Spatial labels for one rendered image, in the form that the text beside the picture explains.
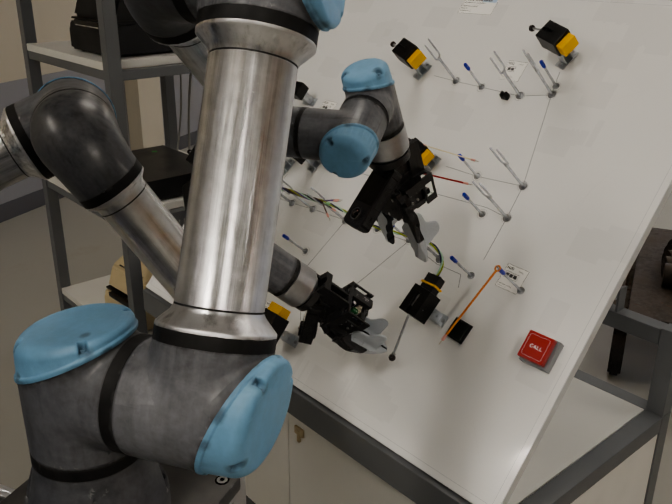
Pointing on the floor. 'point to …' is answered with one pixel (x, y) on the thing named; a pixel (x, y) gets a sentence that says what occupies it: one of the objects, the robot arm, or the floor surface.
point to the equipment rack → (83, 62)
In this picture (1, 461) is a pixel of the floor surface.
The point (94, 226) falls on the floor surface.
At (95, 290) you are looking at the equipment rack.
